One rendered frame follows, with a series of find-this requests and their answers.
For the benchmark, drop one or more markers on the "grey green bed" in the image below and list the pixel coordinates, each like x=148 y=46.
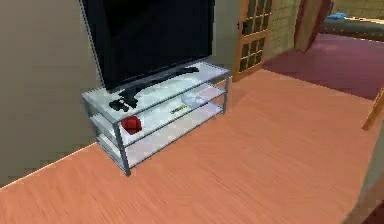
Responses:
x=356 y=28

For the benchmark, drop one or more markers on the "grey glass shelf stand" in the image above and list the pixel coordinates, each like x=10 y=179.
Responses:
x=173 y=113

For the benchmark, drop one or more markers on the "red round object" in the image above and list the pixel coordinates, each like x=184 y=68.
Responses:
x=131 y=124

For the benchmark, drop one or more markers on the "black remote control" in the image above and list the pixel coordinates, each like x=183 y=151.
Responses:
x=119 y=105

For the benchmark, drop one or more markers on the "black television set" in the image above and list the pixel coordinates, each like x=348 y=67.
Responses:
x=146 y=36

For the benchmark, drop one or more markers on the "brown door with glass panes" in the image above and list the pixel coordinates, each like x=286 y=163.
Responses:
x=252 y=36

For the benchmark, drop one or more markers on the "brown wooden door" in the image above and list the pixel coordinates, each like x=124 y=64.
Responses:
x=310 y=23

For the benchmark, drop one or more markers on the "blue cloth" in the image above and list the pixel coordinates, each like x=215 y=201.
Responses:
x=336 y=15

